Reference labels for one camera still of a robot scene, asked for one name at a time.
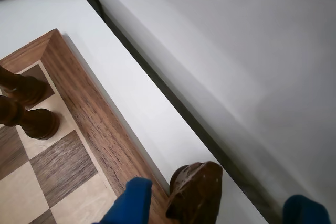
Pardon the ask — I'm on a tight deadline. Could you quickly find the wooden chessboard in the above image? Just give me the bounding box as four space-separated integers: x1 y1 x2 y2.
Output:
0 28 171 224

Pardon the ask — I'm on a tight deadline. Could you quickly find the dark wooden rook chess piece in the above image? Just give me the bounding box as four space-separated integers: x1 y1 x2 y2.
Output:
0 64 55 110

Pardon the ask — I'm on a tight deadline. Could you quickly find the dark wooden pawn chess piece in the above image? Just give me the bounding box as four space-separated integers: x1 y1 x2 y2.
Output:
0 95 60 141

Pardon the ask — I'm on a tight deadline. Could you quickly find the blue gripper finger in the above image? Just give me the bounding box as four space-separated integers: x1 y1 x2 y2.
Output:
91 177 153 224
282 194 332 224

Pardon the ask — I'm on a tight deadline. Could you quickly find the dark wooden knight chess piece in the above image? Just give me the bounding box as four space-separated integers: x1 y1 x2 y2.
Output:
165 161 224 224

